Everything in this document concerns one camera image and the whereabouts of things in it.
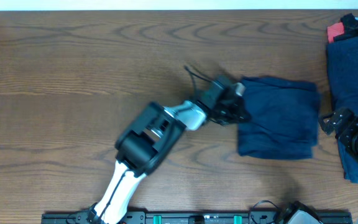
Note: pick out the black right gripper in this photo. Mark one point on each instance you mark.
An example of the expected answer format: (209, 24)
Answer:
(340, 121)

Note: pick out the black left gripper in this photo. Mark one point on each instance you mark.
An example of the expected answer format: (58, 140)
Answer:
(233, 106)

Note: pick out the navy blue shorts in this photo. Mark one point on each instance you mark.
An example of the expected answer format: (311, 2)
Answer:
(284, 119)

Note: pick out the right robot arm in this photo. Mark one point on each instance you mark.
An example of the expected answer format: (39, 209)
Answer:
(300, 213)

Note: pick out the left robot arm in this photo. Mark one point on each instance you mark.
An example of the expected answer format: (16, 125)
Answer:
(146, 142)

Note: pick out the navy blue folded garment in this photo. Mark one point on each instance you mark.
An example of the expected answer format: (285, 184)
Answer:
(342, 69)

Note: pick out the red cloth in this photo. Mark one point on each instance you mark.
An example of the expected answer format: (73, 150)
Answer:
(334, 31)

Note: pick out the black cloth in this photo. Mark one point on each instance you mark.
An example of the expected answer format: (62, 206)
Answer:
(350, 25)

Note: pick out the black aluminium mounting rail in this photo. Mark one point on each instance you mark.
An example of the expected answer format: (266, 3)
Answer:
(167, 218)

